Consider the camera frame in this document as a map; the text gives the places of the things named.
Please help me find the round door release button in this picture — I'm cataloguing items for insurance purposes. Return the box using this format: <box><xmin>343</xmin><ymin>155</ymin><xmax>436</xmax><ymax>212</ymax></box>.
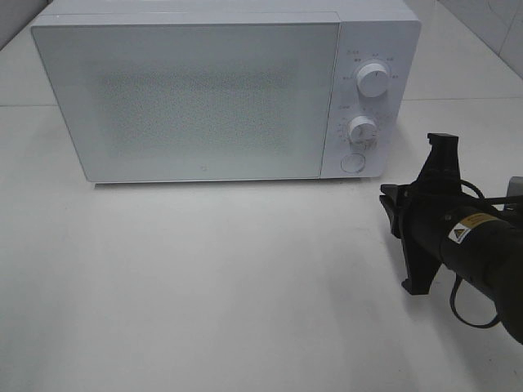
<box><xmin>340</xmin><ymin>154</ymin><xmax>366</xmax><ymax>173</ymax></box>

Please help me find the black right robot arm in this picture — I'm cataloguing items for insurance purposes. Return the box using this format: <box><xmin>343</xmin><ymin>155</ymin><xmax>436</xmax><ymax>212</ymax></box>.
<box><xmin>379</xmin><ymin>133</ymin><xmax>522</xmax><ymax>341</ymax></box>

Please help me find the upper white dial knob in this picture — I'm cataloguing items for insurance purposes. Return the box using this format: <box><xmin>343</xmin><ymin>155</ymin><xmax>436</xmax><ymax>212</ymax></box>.
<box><xmin>355</xmin><ymin>61</ymin><xmax>390</xmax><ymax>98</ymax></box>

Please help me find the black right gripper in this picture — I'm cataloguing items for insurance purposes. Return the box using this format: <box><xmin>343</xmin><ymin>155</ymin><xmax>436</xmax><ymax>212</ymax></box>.
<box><xmin>379</xmin><ymin>133</ymin><xmax>466</xmax><ymax>295</ymax></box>

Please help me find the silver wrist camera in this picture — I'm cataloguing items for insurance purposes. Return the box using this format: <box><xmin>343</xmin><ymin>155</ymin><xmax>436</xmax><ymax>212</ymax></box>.
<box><xmin>504</xmin><ymin>176</ymin><xmax>523</xmax><ymax>211</ymax></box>

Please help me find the white microwave oven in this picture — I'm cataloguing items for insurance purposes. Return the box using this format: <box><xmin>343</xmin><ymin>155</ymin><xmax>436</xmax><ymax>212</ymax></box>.
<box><xmin>31</xmin><ymin>11</ymin><xmax>421</xmax><ymax>184</ymax></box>

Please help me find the white timer knob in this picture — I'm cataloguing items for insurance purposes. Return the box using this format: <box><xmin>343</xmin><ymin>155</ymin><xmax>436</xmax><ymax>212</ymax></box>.
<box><xmin>348</xmin><ymin>116</ymin><xmax>378</xmax><ymax>145</ymax></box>

